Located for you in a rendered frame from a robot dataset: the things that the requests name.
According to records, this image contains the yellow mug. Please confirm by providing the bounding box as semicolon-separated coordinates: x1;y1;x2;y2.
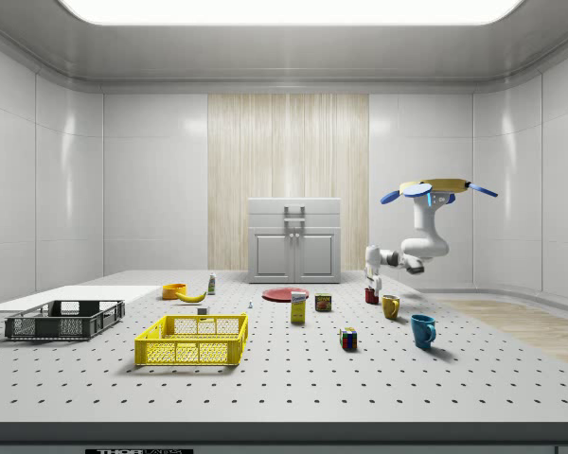
382;293;402;321

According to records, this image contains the puzzle cube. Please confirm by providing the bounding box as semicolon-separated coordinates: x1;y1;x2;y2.
338;326;359;351

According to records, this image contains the blue mug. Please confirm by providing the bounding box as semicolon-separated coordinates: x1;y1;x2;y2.
410;313;437;351

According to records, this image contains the yellow box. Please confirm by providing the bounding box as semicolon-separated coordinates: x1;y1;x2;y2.
290;290;310;325

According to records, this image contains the white cabinet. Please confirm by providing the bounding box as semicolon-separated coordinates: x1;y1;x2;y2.
246;197;343;285

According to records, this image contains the red plate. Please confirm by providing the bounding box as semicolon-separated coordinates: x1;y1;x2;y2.
260;287;311;304

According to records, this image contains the yellow basket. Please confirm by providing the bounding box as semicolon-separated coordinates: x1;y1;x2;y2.
133;313;250;367

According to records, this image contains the dark grey basket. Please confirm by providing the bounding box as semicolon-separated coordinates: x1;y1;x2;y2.
4;299;127;342

